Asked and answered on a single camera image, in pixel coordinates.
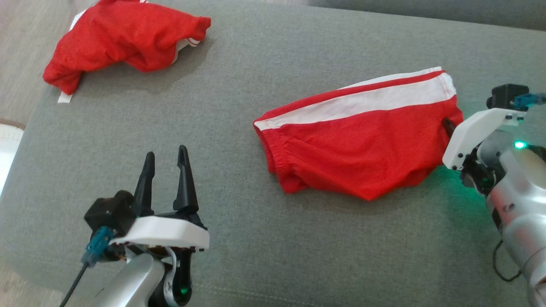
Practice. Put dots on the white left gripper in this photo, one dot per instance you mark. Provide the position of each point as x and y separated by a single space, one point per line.
166 232

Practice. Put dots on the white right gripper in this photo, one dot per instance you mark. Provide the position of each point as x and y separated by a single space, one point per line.
473 132

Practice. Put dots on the red shorts with white stripes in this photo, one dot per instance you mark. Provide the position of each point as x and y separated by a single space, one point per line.
354 157

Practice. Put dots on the red jersey with white sleeves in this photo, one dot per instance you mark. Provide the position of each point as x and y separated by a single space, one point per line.
128 34

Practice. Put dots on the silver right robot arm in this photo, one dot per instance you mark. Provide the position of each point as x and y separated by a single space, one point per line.
520 200

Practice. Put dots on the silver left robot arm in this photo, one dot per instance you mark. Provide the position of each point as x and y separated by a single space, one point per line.
128 281

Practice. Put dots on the grey sofa chaise cushion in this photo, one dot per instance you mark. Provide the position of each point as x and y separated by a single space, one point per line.
256 238

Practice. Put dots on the white rug with brown border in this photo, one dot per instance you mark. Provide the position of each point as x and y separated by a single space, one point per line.
8 149

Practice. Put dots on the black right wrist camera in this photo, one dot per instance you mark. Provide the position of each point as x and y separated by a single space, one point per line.
503 96

